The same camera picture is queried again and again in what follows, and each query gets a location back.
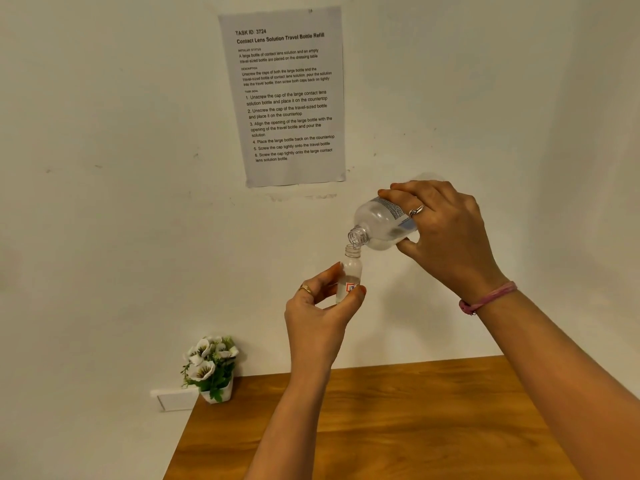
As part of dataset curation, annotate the large clear solution bottle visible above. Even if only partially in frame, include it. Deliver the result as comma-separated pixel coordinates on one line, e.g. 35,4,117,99
347,196,419,252

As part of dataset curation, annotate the white flower potted plant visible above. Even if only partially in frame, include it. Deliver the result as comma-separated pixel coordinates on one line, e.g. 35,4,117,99
180,335,241,405

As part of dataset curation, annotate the white wall socket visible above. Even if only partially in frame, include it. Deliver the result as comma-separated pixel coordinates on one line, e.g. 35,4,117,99
149,387,200,413

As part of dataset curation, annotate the small clear bottle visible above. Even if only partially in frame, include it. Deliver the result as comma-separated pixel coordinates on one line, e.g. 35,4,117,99
335,244,363,305

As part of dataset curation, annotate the person's right forearm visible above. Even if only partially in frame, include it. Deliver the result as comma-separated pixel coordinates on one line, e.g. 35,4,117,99
477,290,640,480

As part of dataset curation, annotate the person's right hand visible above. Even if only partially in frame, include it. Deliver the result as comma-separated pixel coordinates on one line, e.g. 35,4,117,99
377,180,511,305

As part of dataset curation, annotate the pink wrist bracelet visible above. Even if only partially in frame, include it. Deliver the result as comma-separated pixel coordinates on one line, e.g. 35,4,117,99
458,280,519,316

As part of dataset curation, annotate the person's left forearm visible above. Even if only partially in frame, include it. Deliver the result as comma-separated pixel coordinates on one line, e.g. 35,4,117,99
242,367,333,480

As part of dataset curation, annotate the person's left hand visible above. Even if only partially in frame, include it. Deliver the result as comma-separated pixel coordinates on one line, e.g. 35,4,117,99
284,261,367,373

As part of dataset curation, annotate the white printed paper sheet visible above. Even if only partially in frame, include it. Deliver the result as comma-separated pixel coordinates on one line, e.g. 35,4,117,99
217,6,347,189

